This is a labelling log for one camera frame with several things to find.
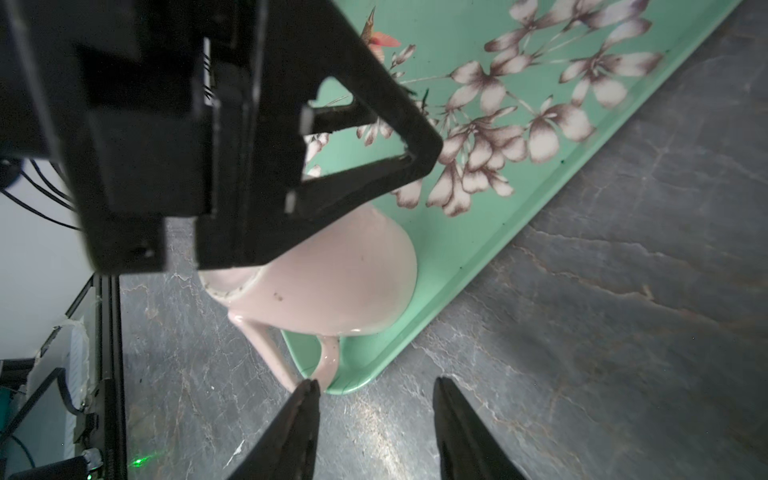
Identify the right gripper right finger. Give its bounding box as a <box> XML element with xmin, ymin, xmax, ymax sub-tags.
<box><xmin>433</xmin><ymin>377</ymin><xmax>525</xmax><ymax>480</ymax></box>

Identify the green floral tray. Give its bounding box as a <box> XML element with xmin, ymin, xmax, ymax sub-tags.
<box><xmin>329</xmin><ymin>1</ymin><xmax>735</xmax><ymax>395</ymax></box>

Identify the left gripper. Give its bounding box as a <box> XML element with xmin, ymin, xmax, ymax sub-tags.
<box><xmin>1</xmin><ymin>1</ymin><xmax>264</xmax><ymax>274</ymax></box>

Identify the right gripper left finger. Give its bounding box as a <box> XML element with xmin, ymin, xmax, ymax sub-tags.
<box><xmin>229</xmin><ymin>379</ymin><xmax>321</xmax><ymax>480</ymax></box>

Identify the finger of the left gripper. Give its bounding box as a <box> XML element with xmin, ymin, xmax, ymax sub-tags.
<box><xmin>253</xmin><ymin>1</ymin><xmax>442</xmax><ymax>180</ymax></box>
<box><xmin>195</xmin><ymin>107</ymin><xmax>432</xmax><ymax>270</ymax></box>

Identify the pink mug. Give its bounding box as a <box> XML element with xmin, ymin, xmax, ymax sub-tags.
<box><xmin>198</xmin><ymin>204</ymin><xmax>417</xmax><ymax>391</ymax></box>

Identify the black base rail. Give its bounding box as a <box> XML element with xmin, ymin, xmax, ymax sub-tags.
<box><xmin>66</xmin><ymin>274</ymin><xmax>128</xmax><ymax>479</ymax></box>

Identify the white slotted cable duct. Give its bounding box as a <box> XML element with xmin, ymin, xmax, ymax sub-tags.
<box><xmin>15</xmin><ymin>320</ymin><xmax>89</xmax><ymax>467</ymax></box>

